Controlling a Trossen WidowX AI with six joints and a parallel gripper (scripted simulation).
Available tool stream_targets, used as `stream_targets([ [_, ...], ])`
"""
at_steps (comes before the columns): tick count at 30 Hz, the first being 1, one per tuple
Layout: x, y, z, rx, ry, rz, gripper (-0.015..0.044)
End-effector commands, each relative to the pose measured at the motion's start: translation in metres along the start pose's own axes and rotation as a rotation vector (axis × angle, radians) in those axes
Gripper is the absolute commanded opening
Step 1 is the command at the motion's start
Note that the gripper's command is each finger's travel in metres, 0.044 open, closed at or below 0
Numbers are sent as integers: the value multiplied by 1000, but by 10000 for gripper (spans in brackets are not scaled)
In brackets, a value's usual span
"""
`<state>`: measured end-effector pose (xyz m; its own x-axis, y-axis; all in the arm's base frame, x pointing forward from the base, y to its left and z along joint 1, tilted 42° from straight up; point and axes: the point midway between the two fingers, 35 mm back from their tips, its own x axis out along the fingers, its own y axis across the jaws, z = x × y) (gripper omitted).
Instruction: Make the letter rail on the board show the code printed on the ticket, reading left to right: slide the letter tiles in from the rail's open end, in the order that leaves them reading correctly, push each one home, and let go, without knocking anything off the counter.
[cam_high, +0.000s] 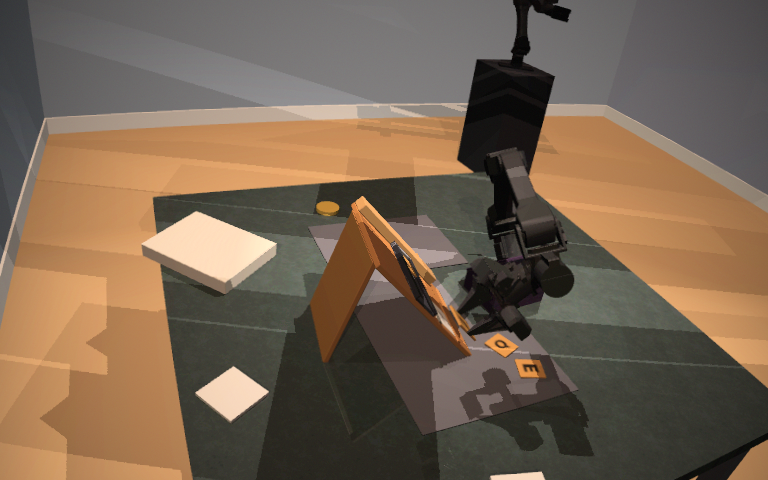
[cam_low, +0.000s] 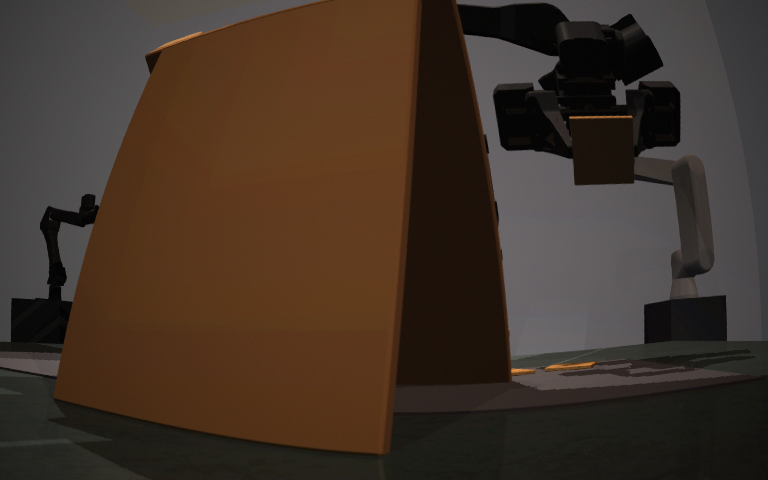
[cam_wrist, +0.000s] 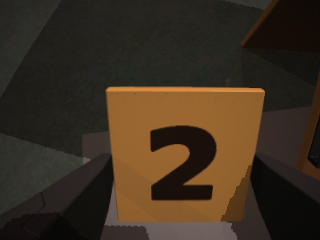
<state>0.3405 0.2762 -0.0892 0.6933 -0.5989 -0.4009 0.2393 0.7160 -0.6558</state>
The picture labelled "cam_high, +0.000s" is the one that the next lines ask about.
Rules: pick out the yellow round disc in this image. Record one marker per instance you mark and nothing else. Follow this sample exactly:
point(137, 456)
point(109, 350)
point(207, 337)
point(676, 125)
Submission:
point(328, 208)

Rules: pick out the beige flat box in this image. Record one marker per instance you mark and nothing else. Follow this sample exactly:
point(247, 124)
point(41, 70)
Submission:
point(209, 251)

